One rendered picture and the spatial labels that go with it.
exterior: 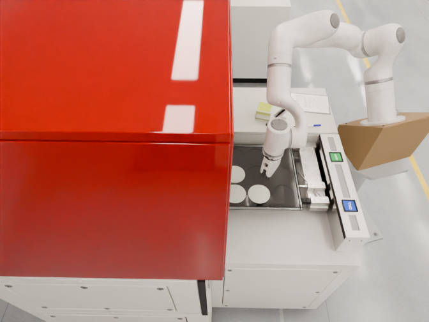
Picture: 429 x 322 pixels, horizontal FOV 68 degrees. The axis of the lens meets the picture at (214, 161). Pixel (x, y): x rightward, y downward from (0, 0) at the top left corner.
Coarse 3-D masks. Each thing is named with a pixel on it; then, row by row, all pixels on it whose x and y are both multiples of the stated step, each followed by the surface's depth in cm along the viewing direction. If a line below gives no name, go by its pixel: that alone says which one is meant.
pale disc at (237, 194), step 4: (232, 188) 144; (236, 188) 144; (240, 188) 144; (232, 192) 143; (236, 192) 143; (240, 192) 143; (244, 192) 143; (232, 196) 142; (236, 196) 142; (240, 196) 142; (244, 196) 142; (232, 200) 140; (236, 200) 140; (240, 200) 140
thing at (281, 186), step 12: (240, 156) 156; (252, 156) 156; (288, 156) 156; (252, 168) 151; (288, 168) 151; (252, 180) 147; (264, 180) 147; (276, 180) 147; (288, 180) 147; (276, 192) 143; (288, 192) 143; (240, 204) 139; (252, 204) 139; (264, 204) 139; (276, 204) 139; (288, 204) 139
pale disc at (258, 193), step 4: (252, 188) 144; (256, 188) 144; (260, 188) 144; (264, 188) 144; (248, 192) 143; (252, 192) 143; (256, 192) 143; (260, 192) 143; (264, 192) 143; (268, 192) 143; (252, 196) 142; (256, 196) 142; (260, 196) 142; (264, 196) 142; (268, 196) 142; (252, 200) 140; (256, 200) 140; (260, 200) 140; (264, 200) 140
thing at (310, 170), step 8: (304, 152) 160; (312, 152) 160; (304, 160) 157; (312, 160) 157; (304, 168) 154; (312, 168) 154; (304, 176) 151; (312, 176) 151; (320, 176) 151; (304, 184) 151; (312, 192) 145; (320, 192) 145; (312, 208) 141; (320, 208) 141
